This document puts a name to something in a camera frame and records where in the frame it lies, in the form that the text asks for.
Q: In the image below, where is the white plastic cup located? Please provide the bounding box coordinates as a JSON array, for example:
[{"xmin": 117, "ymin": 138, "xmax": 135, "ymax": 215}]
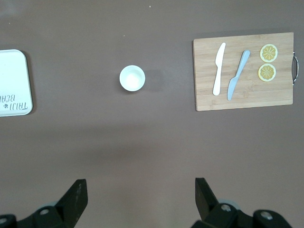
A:
[{"xmin": 119, "ymin": 65, "xmax": 146, "ymax": 92}]

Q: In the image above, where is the bamboo cutting board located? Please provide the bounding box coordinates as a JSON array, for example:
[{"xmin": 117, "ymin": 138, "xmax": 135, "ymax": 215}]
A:
[{"xmin": 192, "ymin": 32, "xmax": 299, "ymax": 112}]

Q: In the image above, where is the grey plastic knife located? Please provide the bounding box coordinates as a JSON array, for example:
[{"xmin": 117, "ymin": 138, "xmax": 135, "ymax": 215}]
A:
[{"xmin": 227, "ymin": 50, "xmax": 251, "ymax": 101}]

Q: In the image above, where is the yellow lemon slice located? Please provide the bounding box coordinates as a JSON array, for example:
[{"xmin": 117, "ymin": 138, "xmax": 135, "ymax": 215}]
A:
[
  {"xmin": 259, "ymin": 44, "xmax": 278, "ymax": 63},
  {"xmin": 258, "ymin": 63, "xmax": 277, "ymax": 82}
]

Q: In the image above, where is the white plastic knife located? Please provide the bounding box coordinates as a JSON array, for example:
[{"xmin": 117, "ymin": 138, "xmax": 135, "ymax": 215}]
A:
[{"xmin": 212, "ymin": 42, "xmax": 227, "ymax": 96}]

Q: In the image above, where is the white bear print tray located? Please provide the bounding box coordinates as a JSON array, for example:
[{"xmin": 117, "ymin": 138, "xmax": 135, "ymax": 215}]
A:
[{"xmin": 0, "ymin": 49, "xmax": 33, "ymax": 117}]

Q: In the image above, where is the brown table cover mat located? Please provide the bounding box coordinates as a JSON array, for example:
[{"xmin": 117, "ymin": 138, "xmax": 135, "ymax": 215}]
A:
[{"xmin": 0, "ymin": 0, "xmax": 304, "ymax": 228}]

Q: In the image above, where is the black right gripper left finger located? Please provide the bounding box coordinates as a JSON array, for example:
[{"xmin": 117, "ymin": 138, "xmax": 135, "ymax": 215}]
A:
[{"xmin": 0, "ymin": 179, "xmax": 89, "ymax": 228}]

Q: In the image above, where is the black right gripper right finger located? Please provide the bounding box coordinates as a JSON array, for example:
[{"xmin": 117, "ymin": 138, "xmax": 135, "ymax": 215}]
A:
[{"xmin": 191, "ymin": 178, "xmax": 292, "ymax": 228}]

